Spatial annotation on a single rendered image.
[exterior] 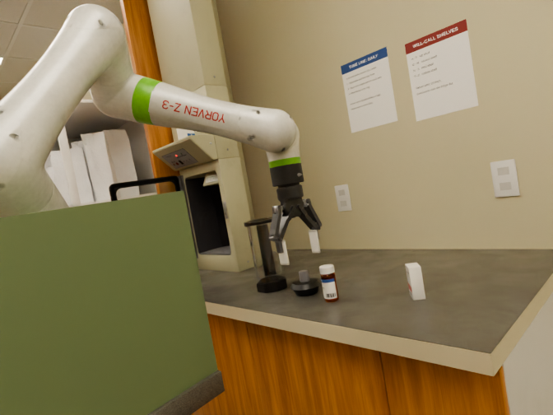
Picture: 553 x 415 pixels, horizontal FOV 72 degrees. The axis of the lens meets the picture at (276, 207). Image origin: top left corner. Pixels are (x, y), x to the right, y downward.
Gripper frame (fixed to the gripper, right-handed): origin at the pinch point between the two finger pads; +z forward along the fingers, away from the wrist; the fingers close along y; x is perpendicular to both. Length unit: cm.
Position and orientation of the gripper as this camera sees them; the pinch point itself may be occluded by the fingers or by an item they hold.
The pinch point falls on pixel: (300, 254)
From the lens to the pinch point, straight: 112.3
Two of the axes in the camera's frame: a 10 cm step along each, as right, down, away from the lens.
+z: 1.7, 9.8, 0.6
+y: -7.1, 1.7, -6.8
